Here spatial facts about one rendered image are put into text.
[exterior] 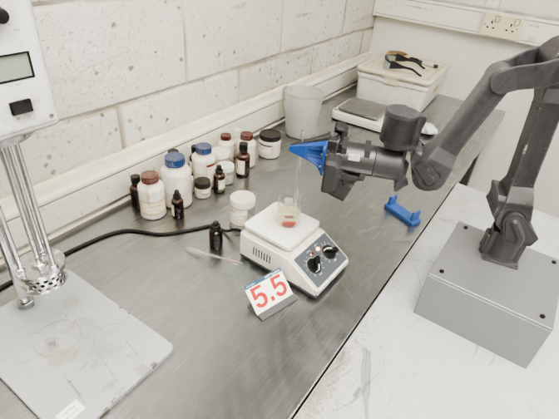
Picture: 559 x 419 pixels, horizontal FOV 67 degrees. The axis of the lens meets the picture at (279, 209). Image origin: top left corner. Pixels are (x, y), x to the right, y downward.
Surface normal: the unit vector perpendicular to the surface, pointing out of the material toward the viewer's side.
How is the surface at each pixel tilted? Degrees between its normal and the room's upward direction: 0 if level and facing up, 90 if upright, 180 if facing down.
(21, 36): 90
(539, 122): 91
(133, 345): 0
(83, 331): 0
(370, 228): 0
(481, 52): 90
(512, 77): 91
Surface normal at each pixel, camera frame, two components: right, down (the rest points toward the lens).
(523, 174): -0.22, 0.55
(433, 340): 0.08, -0.82
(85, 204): 0.82, 0.38
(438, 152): 0.00, 0.12
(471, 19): -0.57, 0.43
